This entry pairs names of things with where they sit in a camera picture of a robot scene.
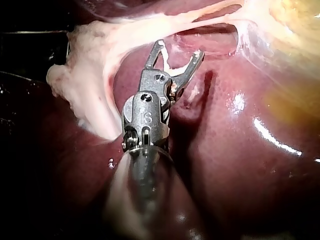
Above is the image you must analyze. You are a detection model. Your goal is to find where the right arm instrument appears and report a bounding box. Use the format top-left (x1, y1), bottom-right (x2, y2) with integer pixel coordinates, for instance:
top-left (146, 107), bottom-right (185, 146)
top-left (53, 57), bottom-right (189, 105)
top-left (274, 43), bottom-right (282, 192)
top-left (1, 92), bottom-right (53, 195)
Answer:
top-left (121, 68), bottom-right (174, 153)

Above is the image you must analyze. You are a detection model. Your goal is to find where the right arm instrument jaw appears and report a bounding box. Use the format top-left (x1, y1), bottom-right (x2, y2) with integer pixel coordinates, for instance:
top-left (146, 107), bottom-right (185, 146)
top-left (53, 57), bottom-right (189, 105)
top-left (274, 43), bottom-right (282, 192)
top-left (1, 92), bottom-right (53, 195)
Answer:
top-left (144, 39), bottom-right (166, 69)
top-left (172, 49), bottom-right (206, 91)

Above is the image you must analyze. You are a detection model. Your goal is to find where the white clip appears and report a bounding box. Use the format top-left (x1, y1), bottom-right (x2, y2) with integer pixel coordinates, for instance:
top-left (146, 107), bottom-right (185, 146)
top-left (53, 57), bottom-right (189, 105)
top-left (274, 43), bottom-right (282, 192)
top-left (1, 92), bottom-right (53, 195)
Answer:
top-left (159, 41), bottom-right (203, 77)

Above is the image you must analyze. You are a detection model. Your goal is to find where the gallbladder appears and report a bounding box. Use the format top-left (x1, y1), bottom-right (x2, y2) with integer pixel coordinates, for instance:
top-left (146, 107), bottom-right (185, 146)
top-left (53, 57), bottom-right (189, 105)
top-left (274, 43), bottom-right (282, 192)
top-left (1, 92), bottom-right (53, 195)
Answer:
top-left (263, 0), bottom-right (320, 121)

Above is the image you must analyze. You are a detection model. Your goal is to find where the thin tube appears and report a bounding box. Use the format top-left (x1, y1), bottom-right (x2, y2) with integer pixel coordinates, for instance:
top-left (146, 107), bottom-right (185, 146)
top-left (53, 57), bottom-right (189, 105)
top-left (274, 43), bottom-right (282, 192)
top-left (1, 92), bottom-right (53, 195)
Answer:
top-left (139, 0), bottom-right (247, 36)

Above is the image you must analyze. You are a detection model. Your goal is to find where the pale fatty tissue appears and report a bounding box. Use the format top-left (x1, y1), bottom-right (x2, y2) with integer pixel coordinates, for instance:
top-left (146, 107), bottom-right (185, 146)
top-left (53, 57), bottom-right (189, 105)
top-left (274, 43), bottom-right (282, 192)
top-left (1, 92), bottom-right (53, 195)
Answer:
top-left (46, 19), bottom-right (176, 141)
top-left (234, 21), bottom-right (278, 78)

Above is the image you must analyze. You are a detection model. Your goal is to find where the dark red liver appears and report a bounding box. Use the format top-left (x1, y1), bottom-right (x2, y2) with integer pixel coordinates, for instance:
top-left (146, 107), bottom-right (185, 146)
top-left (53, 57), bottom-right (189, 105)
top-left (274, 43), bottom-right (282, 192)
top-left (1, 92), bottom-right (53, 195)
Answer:
top-left (14, 0), bottom-right (320, 240)

